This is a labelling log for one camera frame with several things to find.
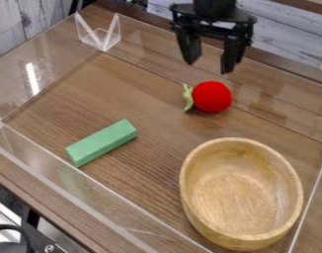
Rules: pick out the green rectangular block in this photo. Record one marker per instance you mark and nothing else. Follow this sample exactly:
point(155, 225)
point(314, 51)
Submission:
point(101, 142)

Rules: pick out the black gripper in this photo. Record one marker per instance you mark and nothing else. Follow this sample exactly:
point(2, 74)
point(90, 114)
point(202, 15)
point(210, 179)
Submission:
point(216, 19)

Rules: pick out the clear acrylic corner bracket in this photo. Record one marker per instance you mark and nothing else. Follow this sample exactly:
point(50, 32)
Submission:
point(99, 38)

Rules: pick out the wooden bowl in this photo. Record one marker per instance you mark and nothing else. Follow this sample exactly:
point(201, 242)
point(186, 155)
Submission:
point(241, 193)

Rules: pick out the red toy strawberry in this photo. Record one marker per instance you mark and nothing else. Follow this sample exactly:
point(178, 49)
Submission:
point(210, 97)

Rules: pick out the black metal table frame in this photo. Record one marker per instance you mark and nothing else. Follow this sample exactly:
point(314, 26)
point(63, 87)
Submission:
point(47, 238)

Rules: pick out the clear acrylic tray wall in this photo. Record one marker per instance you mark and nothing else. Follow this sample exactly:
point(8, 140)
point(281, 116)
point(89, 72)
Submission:
point(105, 222)

